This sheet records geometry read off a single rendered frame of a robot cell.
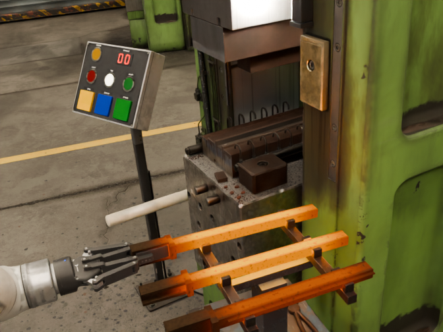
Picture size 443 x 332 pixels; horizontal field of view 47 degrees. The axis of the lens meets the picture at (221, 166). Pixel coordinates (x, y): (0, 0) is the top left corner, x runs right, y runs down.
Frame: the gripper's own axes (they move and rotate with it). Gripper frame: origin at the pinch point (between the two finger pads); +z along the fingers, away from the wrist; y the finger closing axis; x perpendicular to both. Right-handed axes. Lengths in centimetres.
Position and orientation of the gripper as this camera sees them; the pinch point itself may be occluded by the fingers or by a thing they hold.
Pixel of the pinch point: (151, 251)
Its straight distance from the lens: 113.9
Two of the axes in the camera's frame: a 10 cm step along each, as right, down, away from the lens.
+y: 3.7, 4.2, -8.3
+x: -0.6, -8.8, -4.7
